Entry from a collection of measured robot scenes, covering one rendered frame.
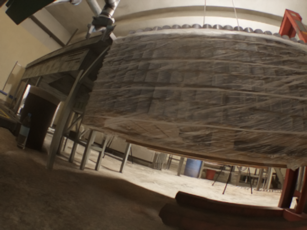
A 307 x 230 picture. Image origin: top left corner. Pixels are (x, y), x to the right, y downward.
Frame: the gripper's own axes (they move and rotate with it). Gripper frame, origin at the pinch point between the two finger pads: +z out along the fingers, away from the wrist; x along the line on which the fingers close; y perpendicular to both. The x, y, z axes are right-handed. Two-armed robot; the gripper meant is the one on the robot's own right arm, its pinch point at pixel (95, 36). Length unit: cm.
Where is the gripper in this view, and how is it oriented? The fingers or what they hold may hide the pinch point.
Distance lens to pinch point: 93.4
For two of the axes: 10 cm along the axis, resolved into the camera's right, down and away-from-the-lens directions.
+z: -3.4, 9.3, 1.7
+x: 9.2, 3.7, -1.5
